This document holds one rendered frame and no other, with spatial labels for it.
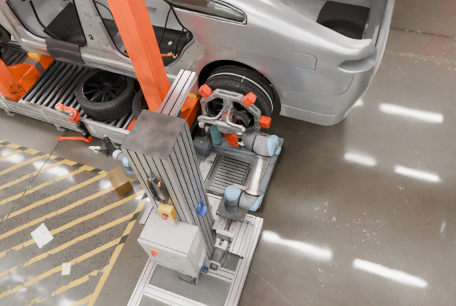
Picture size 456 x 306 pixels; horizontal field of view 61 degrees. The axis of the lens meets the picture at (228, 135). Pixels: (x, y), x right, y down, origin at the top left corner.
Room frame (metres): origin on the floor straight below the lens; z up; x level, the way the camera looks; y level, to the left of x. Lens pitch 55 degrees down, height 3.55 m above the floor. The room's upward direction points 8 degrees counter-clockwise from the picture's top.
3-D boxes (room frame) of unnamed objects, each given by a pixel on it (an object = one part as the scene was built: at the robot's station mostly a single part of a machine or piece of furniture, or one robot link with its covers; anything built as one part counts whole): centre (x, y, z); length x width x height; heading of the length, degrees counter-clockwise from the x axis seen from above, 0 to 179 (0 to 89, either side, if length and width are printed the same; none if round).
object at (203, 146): (2.28, 0.21, 0.26); 0.42 x 0.18 x 0.35; 153
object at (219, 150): (2.26, -0.13, 0.13); 0.50 x 0.36 x 0.10; 63
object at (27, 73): (3.31, 2.08, 0.69); 0.52 x 0.17 x 0.35; 153
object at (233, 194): (1.25, 0.02, 0.98); 0.13 x 0.12 x 0.14; 62
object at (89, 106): (3.01, 1.26, 0.39); 0.66 x 0.66 x 0.24
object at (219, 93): (2.11, -0.05, 0.85); 0.54 x 0.07 x 0.54; 63
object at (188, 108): (2.43, 0.36, 0.69); 0.52 x 0.17 x 0.35; 153
